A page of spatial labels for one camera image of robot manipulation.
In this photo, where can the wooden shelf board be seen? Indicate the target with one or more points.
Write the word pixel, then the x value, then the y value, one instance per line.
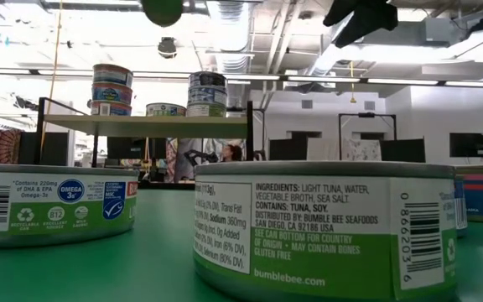
pixel 149 126

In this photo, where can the black label silver can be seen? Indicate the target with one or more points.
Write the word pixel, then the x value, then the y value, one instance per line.
pixel 207 79

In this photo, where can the blue white label silver can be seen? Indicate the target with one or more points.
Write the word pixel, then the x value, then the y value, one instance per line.
pixel 207 95

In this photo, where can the black gantry frame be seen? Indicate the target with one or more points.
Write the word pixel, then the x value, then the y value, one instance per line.
pixel 233 109
pixel 367 114

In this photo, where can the black cabinet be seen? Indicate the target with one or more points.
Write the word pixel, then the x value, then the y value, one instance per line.
pixel 53 149

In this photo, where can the black metal table frame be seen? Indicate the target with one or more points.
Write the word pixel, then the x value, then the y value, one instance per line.
pixel 166 184

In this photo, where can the green Bumble Bee tuna can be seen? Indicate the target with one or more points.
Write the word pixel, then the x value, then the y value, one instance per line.
pixel 166 110
pixel 325 230
pixel 57 205

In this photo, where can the green table mat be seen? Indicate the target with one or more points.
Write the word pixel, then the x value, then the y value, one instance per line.
pixel 162 251

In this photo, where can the long ceiling light strip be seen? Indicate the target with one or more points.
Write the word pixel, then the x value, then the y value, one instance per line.
pixel 325 78

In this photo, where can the black shelf frame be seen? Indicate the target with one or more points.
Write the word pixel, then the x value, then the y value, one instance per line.
pixel 250 126

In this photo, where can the person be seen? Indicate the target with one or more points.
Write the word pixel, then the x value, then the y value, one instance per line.
pixel 233 153

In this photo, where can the black monitor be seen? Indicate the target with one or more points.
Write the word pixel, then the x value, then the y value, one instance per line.
pixel 124 147
pixel 401 150
pixel 468 144
pixel 287 147

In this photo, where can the black ceiling dome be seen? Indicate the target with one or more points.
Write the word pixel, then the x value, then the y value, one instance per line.
pixel 167 48

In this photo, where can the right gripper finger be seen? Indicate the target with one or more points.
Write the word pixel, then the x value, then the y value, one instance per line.
pixel 371 21
pixel 339 11

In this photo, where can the floral cloth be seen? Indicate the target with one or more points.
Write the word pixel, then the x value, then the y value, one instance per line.
pixel 363 150

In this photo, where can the silver ventilation duct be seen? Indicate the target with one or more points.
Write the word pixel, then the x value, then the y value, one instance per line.
pixel 235 42
pixel 325 58

